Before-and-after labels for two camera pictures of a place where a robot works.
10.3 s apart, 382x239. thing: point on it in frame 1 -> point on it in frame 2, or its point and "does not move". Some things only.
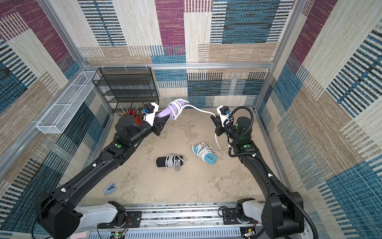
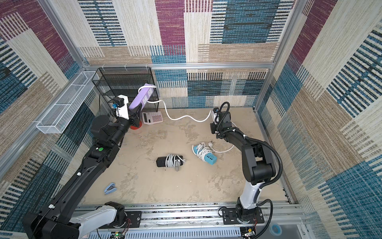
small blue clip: [110, 188] does not move
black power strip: [161, 162] does not move
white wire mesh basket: [55, 120] does not move
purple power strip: [168, 111] -> [142, 97]
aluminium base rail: [220, 220] does not move
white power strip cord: [176, 106] -> [172, 118]
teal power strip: [209, 158] does not move
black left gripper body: [156, 129] -> [133, 120]
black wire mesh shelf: [126, 87] does not move
